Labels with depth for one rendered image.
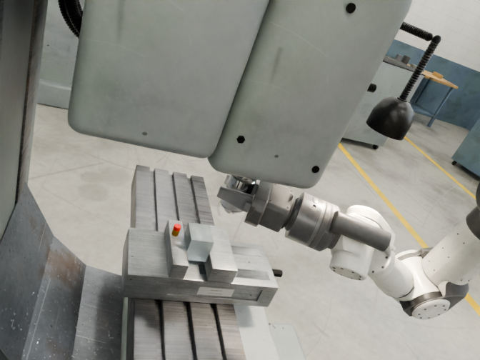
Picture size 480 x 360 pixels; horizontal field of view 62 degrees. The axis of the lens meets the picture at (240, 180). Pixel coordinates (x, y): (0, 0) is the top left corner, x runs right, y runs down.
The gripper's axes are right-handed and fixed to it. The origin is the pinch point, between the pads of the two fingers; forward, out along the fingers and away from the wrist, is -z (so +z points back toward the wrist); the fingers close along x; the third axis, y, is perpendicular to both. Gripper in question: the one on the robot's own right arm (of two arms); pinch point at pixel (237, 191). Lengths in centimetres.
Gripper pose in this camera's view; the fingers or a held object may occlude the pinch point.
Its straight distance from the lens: 72.6
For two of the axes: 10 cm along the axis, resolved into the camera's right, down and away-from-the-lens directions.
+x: -2.1, 4.2, -8.8
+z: 9.2, 3.8, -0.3
